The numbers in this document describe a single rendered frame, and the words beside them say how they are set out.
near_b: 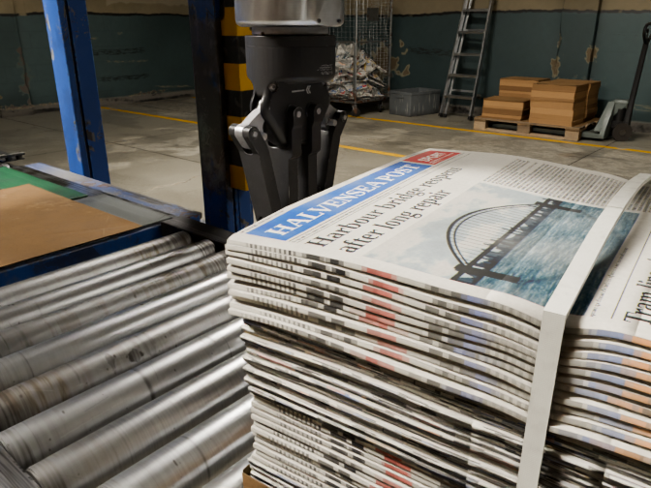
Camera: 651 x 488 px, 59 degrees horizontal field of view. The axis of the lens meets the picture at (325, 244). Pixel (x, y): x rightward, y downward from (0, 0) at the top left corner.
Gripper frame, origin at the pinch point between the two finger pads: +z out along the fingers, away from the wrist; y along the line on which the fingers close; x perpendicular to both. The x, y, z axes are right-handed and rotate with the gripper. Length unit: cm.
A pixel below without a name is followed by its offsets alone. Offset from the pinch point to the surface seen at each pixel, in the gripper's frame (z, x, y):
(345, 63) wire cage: 25, 451, 576
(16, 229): 13, 70, 1
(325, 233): -9.5, -14.6, -12.8
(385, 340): -5.6, -20.5, -14.9
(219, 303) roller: 13.5, 19.9, 6.1
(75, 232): 13, 60, 7
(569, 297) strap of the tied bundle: -9.8, -28.5, -12.9
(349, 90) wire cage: 60, 447, 580
